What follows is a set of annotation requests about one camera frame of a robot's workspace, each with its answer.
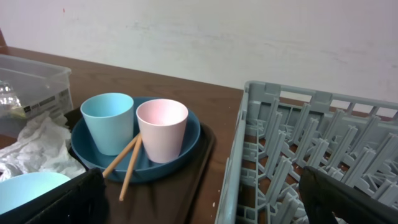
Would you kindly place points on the pink cup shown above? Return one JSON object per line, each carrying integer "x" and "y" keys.
{"x": 162, "y": 124}

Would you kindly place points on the light blue bowl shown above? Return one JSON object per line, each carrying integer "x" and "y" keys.
{"x": 21, "y": 189}

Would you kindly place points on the foil snack wrapper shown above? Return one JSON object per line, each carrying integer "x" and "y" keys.
{"x": 10, "y": 103}

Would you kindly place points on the light blue cup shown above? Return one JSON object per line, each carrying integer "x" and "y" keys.
{"x": 110, "y": 120}

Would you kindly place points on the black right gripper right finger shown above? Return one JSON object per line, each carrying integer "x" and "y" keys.
{"x": 325, "y": 199}

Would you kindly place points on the grey dishwasher rack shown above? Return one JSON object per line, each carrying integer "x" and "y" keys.
{"x": 281, "y": 129}

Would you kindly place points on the dark blue plate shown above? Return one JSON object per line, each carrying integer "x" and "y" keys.
{"x": 145, "y": 170}

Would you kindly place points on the white napkin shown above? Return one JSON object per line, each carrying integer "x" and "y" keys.
{"x": 41, "y": 146}

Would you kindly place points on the wooden chopstick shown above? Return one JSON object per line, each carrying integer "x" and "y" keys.
{"x": 119, "y": 157}
{"x": 130, "y": 169}

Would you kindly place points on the clear plastic bin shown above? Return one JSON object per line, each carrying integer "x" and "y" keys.
{"x": 39, "y": 86}

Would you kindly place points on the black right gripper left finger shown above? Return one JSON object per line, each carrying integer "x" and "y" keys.
{"x": 80, "y": 200}

